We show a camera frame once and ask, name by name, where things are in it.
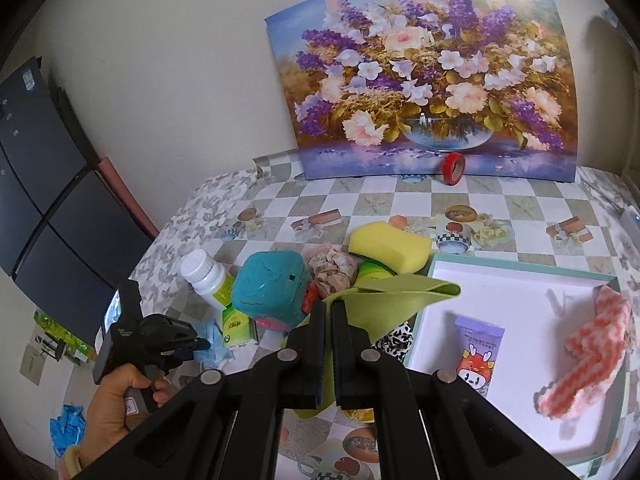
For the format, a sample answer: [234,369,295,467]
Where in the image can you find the black white patterned cloth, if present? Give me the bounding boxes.
[370,320,414,364]

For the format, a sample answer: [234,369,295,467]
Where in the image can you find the teal plastic toy box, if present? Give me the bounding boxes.
[232,251,306,331]

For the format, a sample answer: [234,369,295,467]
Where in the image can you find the dark cabinet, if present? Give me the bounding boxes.
[0,57,159,346]

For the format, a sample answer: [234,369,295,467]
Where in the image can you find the pink board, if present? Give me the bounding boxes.
[97,156,161,239]

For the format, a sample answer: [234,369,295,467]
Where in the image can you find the checkered printed tablecloth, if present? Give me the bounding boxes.
[127,152,640,480]

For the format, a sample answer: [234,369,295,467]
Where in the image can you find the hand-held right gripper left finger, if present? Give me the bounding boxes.
[75,302,327,480]

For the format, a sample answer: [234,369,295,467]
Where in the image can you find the pink white striped cloth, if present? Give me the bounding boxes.
[534,285,633,420]

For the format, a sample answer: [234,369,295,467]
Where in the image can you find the green round container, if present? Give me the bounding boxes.
[356,260,397,291]

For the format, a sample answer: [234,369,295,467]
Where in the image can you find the blue crumpled wrapper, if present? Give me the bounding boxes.
[192,320,236,366]

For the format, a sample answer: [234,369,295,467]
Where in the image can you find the red tape roll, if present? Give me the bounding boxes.
[441,151,467,184]

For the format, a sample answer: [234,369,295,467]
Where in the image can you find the green packages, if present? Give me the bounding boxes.
[32,310,97,367]

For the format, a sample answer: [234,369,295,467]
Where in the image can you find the yellow sponge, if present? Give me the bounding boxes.
[348,220,433,276]

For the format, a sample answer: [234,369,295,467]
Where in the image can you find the white bottle with green label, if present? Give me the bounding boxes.
[180,249,236,312]

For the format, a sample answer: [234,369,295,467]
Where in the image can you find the flower painting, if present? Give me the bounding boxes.
[264,0,581,183]

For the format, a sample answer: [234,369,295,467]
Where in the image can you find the person's left hand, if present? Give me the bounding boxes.
[79,362,174,467]

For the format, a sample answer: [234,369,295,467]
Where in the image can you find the pink beige scrunchie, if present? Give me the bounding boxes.
[306,242,360,298]

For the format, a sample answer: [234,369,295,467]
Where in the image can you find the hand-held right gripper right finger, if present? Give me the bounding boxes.
[333,302,576,480]

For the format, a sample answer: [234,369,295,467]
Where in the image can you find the blue gloves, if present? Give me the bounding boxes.
[49,402,87,459]

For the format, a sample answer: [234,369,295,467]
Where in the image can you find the purple tube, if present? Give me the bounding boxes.
[452,314,506,399]

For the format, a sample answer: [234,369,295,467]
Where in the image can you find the green cloth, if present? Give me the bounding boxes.
[292,275,462,421]

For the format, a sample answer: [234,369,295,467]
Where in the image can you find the small green carton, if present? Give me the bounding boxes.
[221,305,258,349]

